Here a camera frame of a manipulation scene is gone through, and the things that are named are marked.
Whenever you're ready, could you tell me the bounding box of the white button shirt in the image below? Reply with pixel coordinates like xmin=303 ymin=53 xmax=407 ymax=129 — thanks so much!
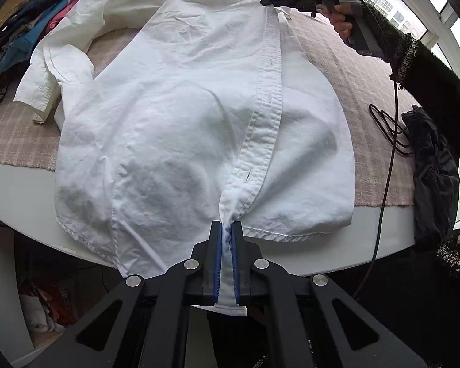
xmin=13 ymin=0 xmax=356 ymax=318

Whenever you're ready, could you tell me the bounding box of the dark green sleeve forearm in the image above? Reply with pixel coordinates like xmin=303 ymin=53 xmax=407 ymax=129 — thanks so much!
xmin=362 ymin=2 xmax=460 ymax=158

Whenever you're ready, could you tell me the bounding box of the person right hand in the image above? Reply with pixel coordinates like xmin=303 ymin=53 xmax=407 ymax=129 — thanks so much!
xmin=316 ymin=2 xmax=352 ymax=45

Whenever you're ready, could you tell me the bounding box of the pink plaid tablecloth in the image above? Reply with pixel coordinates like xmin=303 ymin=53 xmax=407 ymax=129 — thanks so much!
xmin=0 ymin=11 xmax=416 ymax=207

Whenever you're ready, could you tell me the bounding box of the dark grey garment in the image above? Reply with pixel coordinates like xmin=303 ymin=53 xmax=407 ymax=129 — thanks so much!
xmin=401 ymin=106 xmax=460 ymax=247

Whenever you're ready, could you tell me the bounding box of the pink folded garment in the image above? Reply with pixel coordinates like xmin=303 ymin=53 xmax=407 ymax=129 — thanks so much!
xmin=45 ymin=0 xmax=79 ymax=33

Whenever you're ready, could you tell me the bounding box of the blue folded garment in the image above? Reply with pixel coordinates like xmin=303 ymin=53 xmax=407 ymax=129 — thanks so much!
xmin=0 ymin=0 xmax=71 ymax=82

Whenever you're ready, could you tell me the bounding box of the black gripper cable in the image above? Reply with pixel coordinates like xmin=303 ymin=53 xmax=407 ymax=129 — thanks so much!
xmin=352 ymin=80 xmax=415 ymax=300

